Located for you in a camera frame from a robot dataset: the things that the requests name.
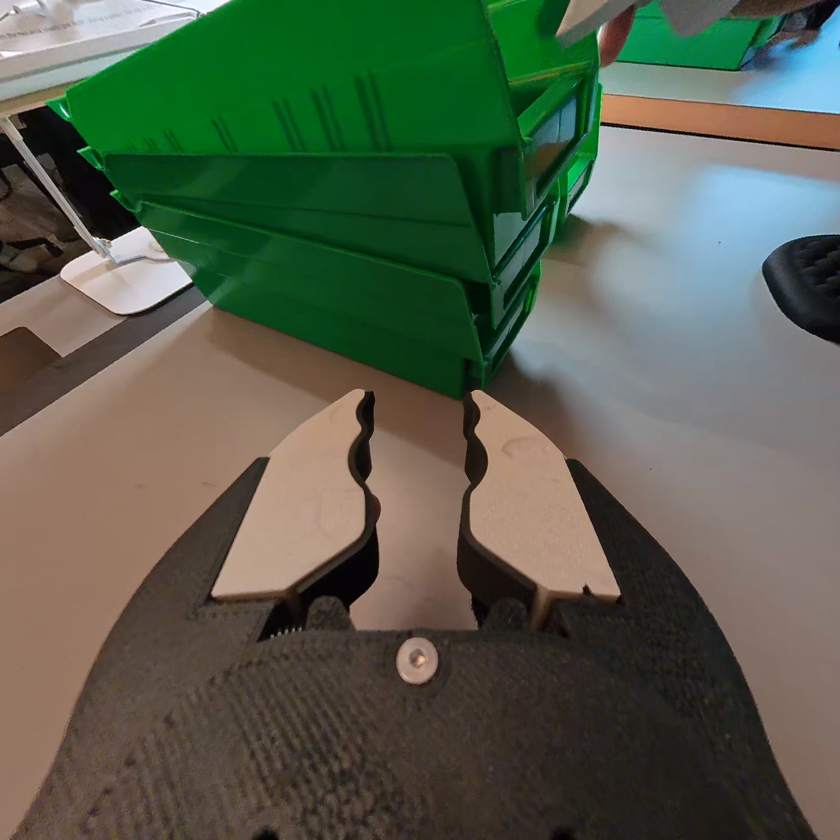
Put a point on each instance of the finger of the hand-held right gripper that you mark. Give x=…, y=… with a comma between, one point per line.
x=695, y=16
x=587, y=16

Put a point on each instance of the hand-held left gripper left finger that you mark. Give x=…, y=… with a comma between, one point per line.
x=295, y=512

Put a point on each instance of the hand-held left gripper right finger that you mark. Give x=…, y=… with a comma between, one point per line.
x=538, y=518

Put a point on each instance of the green plastic storage bin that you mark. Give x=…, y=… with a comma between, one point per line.
x=295, y=190
x=315, y=269
x=328, y=341
x=295, y=79

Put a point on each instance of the grey desk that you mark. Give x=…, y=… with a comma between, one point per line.
x=656, y=394

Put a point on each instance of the nested green bin stack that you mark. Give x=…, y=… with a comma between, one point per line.
x=689, y=49

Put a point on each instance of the black mesh cushion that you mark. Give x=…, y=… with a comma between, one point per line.
x=807, y=282

